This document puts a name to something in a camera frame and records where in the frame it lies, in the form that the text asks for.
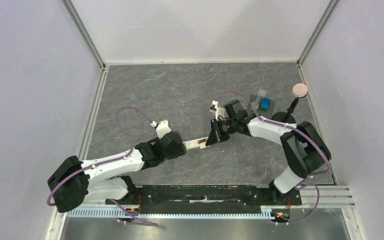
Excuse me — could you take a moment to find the white remote control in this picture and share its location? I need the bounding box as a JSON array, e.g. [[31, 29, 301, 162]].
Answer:
[[183, 138, 207, 151]]

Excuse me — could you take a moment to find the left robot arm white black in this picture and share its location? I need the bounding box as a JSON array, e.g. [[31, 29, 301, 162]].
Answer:
[[47, 131, 187, 213]]

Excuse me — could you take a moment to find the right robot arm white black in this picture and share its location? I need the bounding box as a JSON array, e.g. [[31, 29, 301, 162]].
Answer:
[[205, 99, 332, 204]]

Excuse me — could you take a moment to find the grey lego brick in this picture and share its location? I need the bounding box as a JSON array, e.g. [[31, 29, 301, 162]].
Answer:
[[249, 101, 260, 111]]

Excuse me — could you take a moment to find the grey lego baseplate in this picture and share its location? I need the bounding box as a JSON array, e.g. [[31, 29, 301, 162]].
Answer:
[[246, 94, 276, 119]]

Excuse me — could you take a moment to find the blue lego brick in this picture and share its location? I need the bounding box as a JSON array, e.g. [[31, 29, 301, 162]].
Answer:
[[259, 97, 272, 112]]

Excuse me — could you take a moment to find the clear plastic block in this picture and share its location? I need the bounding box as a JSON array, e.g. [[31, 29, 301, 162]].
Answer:
[[257, 89, 267, 98]]

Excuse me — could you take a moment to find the black stand with pink disc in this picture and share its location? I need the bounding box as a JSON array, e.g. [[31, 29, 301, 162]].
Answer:
[[271, 83, 308, 124]]

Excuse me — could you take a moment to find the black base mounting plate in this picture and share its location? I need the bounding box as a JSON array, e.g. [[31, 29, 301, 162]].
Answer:
[[118, 185, 302, 214]]

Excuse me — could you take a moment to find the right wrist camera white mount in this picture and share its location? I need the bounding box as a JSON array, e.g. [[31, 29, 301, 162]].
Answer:
[[209, 100, 226, 120]]

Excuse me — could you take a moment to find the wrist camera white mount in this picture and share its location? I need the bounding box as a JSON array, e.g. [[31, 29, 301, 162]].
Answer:
[[209, 100, 226, 120], [150, 120, 172, 139]]

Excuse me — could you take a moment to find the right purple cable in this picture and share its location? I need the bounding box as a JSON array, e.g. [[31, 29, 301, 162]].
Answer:
[[215, 90, 333, 176]]

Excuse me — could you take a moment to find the purple cable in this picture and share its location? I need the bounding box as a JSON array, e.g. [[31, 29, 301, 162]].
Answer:
[[46, 106, 155, 207], [215, 90, 333, 176]]

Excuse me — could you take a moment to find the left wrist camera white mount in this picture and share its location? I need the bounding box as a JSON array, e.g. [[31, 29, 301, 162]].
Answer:
[[150, 120, 172, 139]]

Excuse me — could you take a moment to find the white slotted cable duct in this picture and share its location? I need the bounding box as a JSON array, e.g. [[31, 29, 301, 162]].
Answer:
[[67, 206, 275, 220]]

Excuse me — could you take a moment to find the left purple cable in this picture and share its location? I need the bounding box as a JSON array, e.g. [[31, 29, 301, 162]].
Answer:
[[46, 106, 155, 207]]

